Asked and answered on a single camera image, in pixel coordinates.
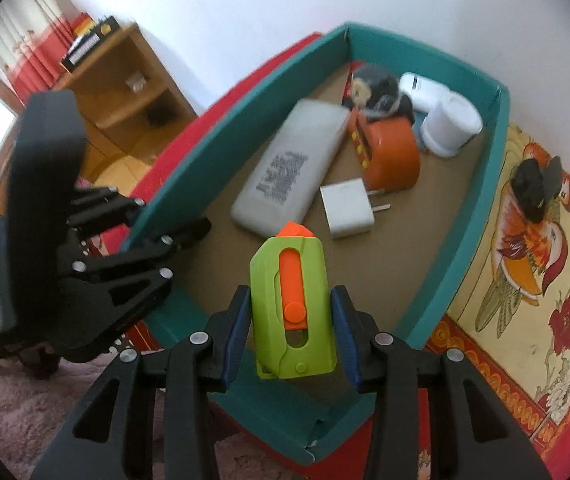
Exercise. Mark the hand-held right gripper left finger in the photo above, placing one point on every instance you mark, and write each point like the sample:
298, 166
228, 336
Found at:
232, 340

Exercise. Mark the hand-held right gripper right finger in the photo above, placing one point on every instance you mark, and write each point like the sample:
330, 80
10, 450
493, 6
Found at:
345, 340

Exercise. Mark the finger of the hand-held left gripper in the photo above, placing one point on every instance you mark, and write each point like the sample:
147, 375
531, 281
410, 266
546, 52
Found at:
130, 260
110, 207

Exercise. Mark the green orange utility knife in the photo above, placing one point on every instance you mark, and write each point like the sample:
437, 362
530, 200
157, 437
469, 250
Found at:
270, 310

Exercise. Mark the teal cardboard box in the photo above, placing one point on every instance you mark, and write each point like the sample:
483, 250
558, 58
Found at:
405, 270

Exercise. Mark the white charger plug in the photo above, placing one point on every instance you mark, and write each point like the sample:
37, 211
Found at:
347, 207

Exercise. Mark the white power bank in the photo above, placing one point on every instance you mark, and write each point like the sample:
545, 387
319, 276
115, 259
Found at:
285, 170

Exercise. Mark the orange plastic device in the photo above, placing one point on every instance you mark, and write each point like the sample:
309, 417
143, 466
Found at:
390, 155

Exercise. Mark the white round container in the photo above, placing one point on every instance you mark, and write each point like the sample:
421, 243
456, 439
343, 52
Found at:
447, 125

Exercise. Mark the panda plush toy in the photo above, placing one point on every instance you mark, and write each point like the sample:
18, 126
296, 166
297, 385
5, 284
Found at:
375, 90

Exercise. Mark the white earbuds case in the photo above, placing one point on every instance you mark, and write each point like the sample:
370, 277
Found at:
420, 87

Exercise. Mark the wooden shelf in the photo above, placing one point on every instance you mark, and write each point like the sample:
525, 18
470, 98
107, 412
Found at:
110, 95

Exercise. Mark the small clear packet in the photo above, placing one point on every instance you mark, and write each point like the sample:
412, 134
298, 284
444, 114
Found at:
135, 80

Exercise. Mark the black yellow box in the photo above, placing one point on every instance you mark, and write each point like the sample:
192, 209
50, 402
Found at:
90, 42

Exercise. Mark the black pouch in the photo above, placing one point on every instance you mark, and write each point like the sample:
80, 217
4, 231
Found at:
532, 185

